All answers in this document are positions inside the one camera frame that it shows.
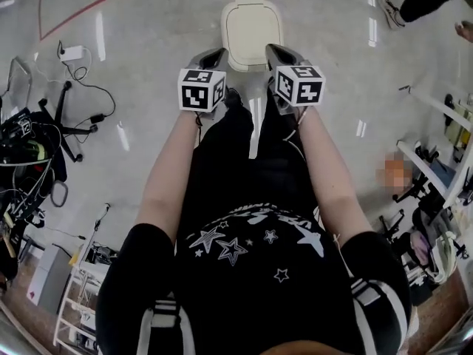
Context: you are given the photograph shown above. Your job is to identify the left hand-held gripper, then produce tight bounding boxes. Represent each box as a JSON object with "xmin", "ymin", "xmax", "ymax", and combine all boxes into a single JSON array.
[{"xmin": 177, "ymin": 47, "xmax": 230, "ymax": 113}]

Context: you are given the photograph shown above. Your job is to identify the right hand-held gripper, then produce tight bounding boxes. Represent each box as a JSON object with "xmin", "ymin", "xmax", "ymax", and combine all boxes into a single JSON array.
[{"xmin": 265, "ymin": 43, "xmax": 326, "ymax": 116}]

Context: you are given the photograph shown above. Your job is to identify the person's left forearm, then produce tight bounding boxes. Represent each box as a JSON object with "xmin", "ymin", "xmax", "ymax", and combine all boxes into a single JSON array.
[{"xmin": 135, "ymin": 108, "xmax": 203, "ymax": 244}]

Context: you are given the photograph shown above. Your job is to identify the person's right forearm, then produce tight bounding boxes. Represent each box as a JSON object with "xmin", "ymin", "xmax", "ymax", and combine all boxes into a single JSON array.
[{"xmin": 295, "ymin": 105, "xmax": 374, "ymax": 248}]

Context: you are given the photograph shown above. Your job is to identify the person's left black shoe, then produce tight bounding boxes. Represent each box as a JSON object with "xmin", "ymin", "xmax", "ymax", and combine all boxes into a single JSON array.
[{"xmin": 224, "ymin": 87, "xmax": 244, "ymax": 107}]

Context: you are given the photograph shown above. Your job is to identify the person's black trousers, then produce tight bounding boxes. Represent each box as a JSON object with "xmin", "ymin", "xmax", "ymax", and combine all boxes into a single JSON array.
[{"xmin": 177, "ymin": 87, "xmax": 322, "ymax": 232}]

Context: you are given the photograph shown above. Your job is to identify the white power strip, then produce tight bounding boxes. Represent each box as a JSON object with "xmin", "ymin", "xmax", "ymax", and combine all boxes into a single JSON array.
[{"xmin": 58, "ymin": 44, "xmax": 86, "ymax": 64}]

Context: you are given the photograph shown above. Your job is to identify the black office chair star base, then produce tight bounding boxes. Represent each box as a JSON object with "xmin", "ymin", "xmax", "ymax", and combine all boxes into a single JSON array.
[{"xmin": 38, "ymin": 81, "xmax": 99, "ymax": 162}]

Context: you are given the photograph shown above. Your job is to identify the white desk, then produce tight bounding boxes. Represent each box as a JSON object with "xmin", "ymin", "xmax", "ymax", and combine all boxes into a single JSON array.
[{"xmin": 397, "ymin": 85, "xmax": 473, "ymax": 209}]

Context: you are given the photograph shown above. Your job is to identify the black office chair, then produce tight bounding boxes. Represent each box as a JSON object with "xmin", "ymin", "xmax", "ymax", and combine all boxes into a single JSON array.
[
  {"xmin": 378, "ymin": 197, "xmax": 466, "ymax": 284},
  {"xmin": 391, "ymin": 142, "xmax": 457, "ymax": 209}
]

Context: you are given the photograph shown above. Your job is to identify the black backpack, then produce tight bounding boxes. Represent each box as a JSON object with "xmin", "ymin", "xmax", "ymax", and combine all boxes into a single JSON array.
[{"xmin": 0, "ymin": 111, "xmax": 67, "ymax": 199}]

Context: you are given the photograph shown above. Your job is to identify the person's black star T-shirt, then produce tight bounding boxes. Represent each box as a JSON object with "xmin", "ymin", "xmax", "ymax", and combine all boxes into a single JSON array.
[{"xmin": 95, "ymin": 197, "xmax": 413, "ymax": 355}]

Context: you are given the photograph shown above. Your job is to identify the white tote bag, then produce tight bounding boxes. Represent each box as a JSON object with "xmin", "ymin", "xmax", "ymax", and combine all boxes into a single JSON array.
[{"xmin": 430, "ymin": 230, "xmax": 459, "ymax": 285}]

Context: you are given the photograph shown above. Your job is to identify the grey box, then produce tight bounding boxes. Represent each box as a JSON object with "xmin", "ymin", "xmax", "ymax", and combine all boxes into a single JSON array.
[{"xmin": 26, "ymin": 244, "xmax": 73, "ymax": 316}]

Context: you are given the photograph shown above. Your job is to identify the right hand-held gripper cable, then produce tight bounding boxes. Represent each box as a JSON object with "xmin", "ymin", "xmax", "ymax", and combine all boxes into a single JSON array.
[{"xmin": 282, "ymin": 107, "xmax": 310, "ymax": 162}]

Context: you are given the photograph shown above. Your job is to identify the left hand-held gripper black cable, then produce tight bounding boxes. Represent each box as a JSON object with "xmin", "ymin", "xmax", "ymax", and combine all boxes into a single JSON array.
[{"xmin": 194, "ymin": 111, "xmax": 204, "ymax": 151}]

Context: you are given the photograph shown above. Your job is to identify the black power adapter with cable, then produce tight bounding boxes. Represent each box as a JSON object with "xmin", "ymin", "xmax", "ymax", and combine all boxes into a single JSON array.
[{"xmin": 57, "ymin": 39, "xmax": 118, "ymax": 125}]

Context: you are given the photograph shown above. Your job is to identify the grey harness strap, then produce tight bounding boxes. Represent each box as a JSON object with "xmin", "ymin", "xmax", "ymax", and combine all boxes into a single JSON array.
[
  {"xmin": 129, "ymin": 298, "xmax": 196, "ymax": 355},
  {"xmin": 349, "ymin": 276, "xmax": 406, "ymax": 355}
]

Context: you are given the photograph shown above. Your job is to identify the white wire rack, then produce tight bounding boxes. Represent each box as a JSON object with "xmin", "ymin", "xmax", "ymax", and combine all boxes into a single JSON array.
[{"xmin": 53, "ymin": 260, "xmax": 112, "ymax": 353}]

